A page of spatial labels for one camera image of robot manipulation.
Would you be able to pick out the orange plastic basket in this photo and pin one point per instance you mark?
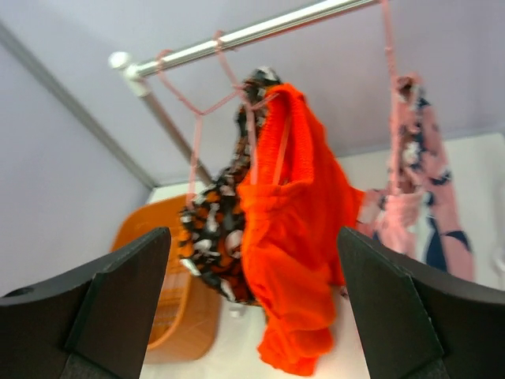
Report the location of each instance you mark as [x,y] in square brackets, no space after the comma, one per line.
[187,315]

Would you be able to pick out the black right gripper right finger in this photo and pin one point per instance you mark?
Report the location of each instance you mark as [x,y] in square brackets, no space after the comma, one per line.
[415,321]

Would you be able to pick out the pink wire hanger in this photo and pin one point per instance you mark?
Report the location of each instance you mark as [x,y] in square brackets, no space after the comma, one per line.
[394,123]

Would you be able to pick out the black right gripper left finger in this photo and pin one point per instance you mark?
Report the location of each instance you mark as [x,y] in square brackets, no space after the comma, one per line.
[93,321]

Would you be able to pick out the silver clothes rack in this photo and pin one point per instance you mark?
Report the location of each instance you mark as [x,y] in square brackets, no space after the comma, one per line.
[318,46]

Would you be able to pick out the black orange patterned shorts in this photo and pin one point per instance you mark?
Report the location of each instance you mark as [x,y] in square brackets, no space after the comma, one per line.
[212,227]

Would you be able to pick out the pink navy patterned shorts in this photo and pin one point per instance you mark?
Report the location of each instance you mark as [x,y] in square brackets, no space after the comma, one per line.
[420,219]

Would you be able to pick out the pink hanger under orange shorts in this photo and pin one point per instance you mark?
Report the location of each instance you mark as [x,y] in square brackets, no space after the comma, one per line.
[250,118]

